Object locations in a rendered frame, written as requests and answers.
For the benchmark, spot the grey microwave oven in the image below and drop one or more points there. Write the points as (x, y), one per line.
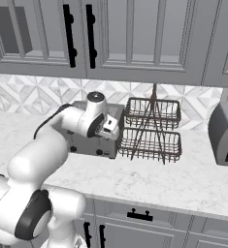
(222, 135)

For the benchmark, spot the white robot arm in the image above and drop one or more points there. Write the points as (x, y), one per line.
(38, 158)

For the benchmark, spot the grey cupboard door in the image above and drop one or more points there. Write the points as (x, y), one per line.
(223, 48)
(79, 237)
(209, 243)
(138, 237)
(144, 38)
(38, 35)

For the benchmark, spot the grey drawer front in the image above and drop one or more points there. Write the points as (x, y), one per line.
(164, 213)
(215, 227)

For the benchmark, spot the grey upper cupboard door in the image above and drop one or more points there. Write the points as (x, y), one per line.
(144, 38)
(223, 48)
(38, 35)

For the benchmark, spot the grey toaster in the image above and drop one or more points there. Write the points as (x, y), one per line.
(89, 145)

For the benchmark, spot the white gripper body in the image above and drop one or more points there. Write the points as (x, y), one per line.
(114, 133)

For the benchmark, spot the grey lower cupboard door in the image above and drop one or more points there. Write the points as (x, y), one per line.
(209, 243)
(138, 237)
(79, 237)

